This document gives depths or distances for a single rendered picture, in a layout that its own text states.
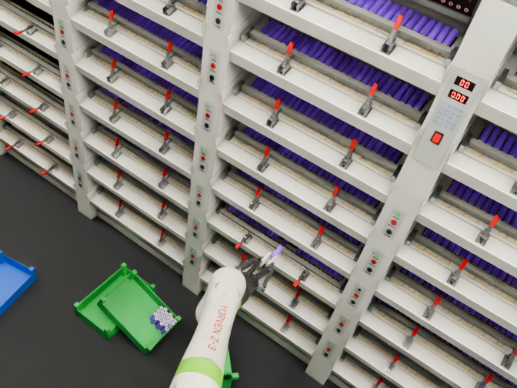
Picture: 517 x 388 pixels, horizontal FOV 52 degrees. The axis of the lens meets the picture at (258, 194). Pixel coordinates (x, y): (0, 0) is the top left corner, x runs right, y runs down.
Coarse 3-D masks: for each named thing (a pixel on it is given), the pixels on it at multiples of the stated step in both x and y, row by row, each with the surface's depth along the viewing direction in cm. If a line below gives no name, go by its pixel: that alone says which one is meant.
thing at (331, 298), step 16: (224, 208) 214; (208, 224) 213; (224, 224) 211; (240, 240) 207; (256, 240) 207; (256, 256) 207; (304, 256) 203; (288, 272) 200; (304, 288) 200; (320, 288) 196; (336, 304) 192
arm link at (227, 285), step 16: (224, 272) 150; (240, 272) 153; (208, 288) 150; (224, 288) 146; (240, 288) 149; (208, 304) 142; (224, 304) 141; (208, 320) 136; (224, 320) 137; (208, 336) 131; (224, 336) 134; (192, 352) 127; (208, 352) 127; (224, 352) 131; (224, 368) 129
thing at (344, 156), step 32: (224, 96) 169; (256, 96) 170; (288, 96) 169; (256, 128) 169; (288, 128) 165; (320, 128) 162; (352, 128) 162; (320, 160) 160; (352, 160) 158; (384, 160) 155; (384, 192) 152
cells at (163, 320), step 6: (162, 306) 231; (156, 312) 229; (162, 312) 230; (150, 318) 232; (156, 318) 227; (162, 318) 229; (168, 318) 230; (156, 324) 232; (162, 324) 228; (168, 324) 229; (162, 330) 230
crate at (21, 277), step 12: (0, 252) 240; (0, 264) 244; (12, 264) 244; (0, 276) 240; (12, 276) 241; (24, 276) 242; (36, 276) 241; (0, 288) 236; (12, 288) 237; (24, 288) 236; (0, 300) 232; (12, 300) 231; (0, 312) 226
